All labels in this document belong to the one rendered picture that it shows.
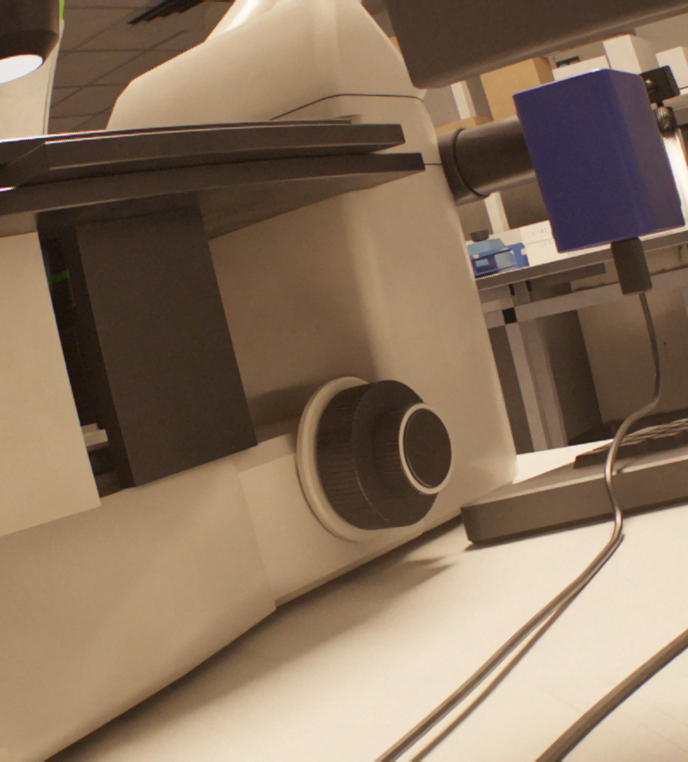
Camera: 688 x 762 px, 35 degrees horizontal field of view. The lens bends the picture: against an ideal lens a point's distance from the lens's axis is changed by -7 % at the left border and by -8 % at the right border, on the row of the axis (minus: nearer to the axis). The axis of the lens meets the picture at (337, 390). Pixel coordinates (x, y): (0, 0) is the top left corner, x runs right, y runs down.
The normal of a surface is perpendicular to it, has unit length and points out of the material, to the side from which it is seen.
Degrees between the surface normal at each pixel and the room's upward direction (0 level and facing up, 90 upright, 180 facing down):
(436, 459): 90
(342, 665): 0
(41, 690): 48
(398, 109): 90
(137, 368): 90
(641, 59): 90
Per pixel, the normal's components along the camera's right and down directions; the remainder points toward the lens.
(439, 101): -0.61, 0.19
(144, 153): 0.75, -0.16
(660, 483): -0.43, 0.15
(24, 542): 0.41, -0.76
